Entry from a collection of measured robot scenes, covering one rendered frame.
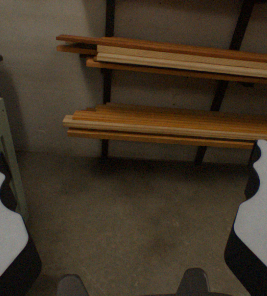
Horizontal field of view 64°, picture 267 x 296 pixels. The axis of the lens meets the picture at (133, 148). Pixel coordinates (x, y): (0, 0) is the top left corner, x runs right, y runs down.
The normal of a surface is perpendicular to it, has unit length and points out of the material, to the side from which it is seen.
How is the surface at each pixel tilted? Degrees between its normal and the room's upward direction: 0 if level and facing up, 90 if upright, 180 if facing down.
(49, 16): 90
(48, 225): 0
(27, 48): 90
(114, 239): 0
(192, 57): 89
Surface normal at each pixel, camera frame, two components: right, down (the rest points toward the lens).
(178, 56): 0.04, 0.55
